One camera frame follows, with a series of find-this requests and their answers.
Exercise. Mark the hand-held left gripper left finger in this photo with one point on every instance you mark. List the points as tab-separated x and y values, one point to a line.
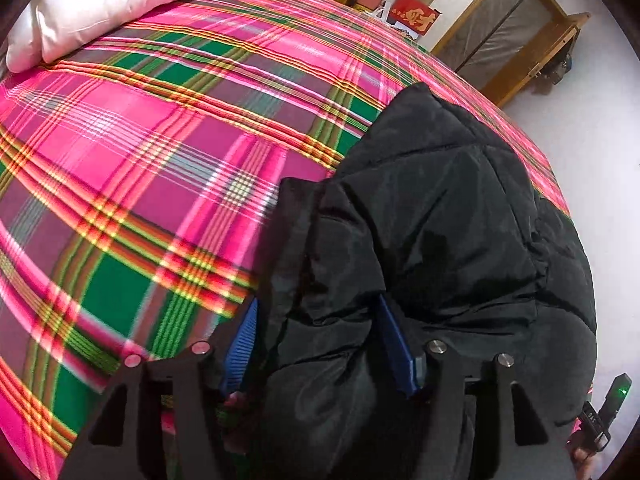
239	355

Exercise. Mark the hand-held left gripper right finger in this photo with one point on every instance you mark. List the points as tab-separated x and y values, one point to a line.
397	355

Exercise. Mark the black puffer jacket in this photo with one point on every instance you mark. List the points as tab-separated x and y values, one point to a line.
440	220

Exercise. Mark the pink green plaid bed sheet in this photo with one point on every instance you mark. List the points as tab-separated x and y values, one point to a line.
125	160

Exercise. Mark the dark hanging object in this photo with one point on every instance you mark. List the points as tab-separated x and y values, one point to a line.
555	67

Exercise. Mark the wooden framed wardrobe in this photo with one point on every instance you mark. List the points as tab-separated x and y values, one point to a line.
505	35

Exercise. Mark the red gift box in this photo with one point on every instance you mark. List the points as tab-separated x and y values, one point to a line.
415	15

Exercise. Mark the white pillow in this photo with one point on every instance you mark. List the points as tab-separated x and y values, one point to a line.
125	0

